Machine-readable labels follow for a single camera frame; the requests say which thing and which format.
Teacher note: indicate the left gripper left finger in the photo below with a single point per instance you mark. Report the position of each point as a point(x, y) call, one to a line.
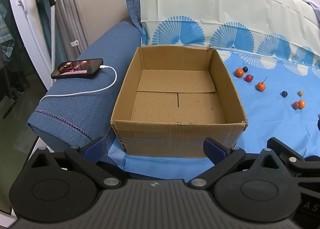
point(86, 157)

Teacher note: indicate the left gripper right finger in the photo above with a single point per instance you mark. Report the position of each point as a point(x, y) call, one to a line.
point(225, 161)

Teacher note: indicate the red cherry tomato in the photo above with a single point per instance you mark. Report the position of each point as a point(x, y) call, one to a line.
point(296, 105)

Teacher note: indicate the orange round fruit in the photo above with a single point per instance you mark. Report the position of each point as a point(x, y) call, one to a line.
point(301, 104)

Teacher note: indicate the orange fruit with stem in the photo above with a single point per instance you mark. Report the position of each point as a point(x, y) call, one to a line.
point(261, 86)

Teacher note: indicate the red strawberry-like fruit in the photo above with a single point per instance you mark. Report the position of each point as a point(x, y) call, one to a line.
point(249, 78)

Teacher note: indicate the blue sofa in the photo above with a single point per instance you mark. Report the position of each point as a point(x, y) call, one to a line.
point(77, 111)

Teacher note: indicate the brown cardboard box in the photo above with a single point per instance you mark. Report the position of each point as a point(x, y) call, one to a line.
point(174, 97)

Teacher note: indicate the dark blueberry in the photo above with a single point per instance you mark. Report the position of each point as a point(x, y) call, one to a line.
point(284, 93)

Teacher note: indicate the black smartphone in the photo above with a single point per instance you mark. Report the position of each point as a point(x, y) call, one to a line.
point(85, 68)

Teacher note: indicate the dark cherry with stem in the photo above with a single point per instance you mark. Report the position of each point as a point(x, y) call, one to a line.
point(245, 68)

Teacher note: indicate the blue fan-pattern sheet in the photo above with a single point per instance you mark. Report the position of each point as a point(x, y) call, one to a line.
point(271, 49)

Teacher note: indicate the grey curtain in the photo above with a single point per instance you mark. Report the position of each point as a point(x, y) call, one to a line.
point(71, 30)

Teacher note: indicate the grey floral blanket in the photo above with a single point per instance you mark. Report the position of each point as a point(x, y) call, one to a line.
point(316, 7)

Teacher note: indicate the white door frame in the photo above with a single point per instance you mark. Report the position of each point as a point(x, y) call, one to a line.
point(29, 25)

